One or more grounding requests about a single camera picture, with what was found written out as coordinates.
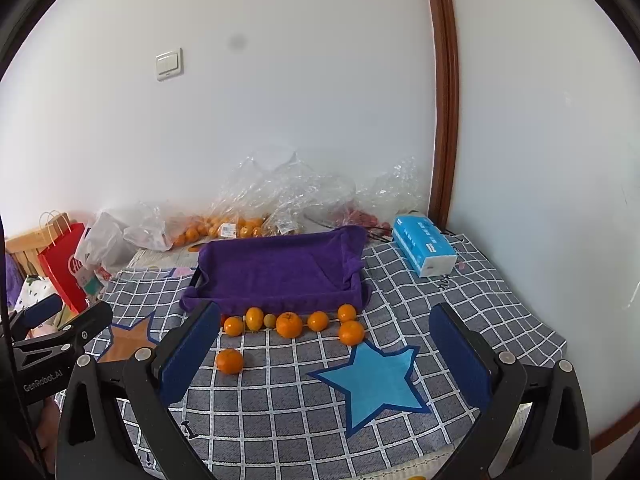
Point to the stemmed mandarin orange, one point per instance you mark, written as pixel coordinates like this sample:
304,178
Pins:
289,325

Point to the lone orange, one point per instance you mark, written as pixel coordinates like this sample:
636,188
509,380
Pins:
229,362

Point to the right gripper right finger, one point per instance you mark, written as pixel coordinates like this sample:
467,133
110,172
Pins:
554,442

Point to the red paper shopping bag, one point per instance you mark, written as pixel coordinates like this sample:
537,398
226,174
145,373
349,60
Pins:
58,258

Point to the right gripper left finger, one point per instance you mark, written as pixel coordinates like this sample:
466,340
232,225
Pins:
93,442

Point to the small orange tangerine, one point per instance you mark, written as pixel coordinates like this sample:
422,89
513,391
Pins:
318,321
346,313

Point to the oval yellow orange fruit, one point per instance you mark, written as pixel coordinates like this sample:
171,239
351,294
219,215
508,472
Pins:
254,319

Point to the brown wooden door frame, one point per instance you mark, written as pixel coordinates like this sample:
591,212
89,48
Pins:
447,95

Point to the fruit print play mat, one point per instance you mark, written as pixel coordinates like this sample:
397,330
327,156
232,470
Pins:
175,258

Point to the blue tissue pack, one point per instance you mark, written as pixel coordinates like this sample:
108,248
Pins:
427,250

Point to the large orange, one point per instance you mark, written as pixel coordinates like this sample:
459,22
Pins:
351,333

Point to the white plastic bag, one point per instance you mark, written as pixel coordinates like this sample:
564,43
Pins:
104,246

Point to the smooth round orange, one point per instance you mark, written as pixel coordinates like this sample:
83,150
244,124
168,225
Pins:
233,326

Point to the clear bag of kumquats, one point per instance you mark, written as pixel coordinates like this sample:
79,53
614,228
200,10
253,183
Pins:
273,192

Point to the clear bag of oranges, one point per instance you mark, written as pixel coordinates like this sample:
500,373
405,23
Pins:
157,225

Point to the white wall light switch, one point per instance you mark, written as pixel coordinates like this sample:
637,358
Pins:
169,64

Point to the purple towel lined tray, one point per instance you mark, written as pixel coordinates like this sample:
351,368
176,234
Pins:
298,273

